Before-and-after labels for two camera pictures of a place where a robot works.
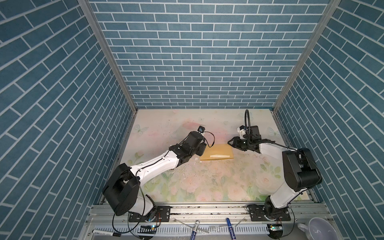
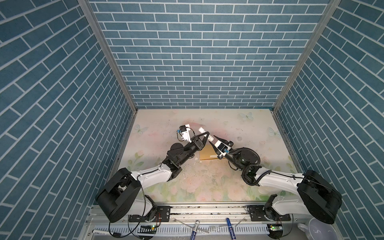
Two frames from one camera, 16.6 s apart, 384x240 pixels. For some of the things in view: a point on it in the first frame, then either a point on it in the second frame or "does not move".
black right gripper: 235,143 to 222,140
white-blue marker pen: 197,223 does not move
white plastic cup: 320,228 does not move
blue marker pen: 231,230 does not move
